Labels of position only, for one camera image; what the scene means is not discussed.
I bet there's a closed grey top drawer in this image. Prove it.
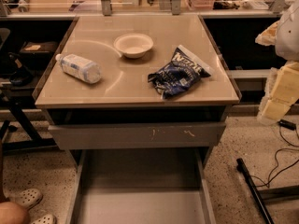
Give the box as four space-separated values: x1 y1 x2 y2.
49 122 226 150

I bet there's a black plug adapter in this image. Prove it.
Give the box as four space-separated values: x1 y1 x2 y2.
278 119 296 131

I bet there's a black bag on shelf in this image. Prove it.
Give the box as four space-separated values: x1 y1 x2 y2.
8 52 34 86

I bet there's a person's bare knee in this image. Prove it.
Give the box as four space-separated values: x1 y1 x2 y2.
0 202 30 224

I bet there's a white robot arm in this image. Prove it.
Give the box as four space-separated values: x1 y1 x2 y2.
255 0 299 125

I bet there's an open grey middle drawer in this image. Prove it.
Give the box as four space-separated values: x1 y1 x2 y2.
65 148 217 224

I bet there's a white perforated clog shoe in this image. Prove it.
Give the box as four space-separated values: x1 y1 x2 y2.
10 189 43 209

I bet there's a black table frame leg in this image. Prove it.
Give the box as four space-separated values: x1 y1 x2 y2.
0 91 57 152

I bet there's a clear plastic water bottle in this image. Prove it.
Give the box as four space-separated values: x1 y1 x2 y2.
55 54 101 84

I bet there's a white paper bowl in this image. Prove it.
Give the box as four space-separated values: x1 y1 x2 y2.
114 34 153 59

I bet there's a blue chip bag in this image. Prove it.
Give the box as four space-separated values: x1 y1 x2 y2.
148 45 213 99

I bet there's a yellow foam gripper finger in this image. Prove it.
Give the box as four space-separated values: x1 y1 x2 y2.
257 62 299 125
255 21 278 46

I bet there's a black stand leg bar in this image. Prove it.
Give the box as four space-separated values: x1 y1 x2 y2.
236 158 274 224

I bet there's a grey cabinet with drawers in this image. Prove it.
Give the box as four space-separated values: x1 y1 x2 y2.
32 13 243 224

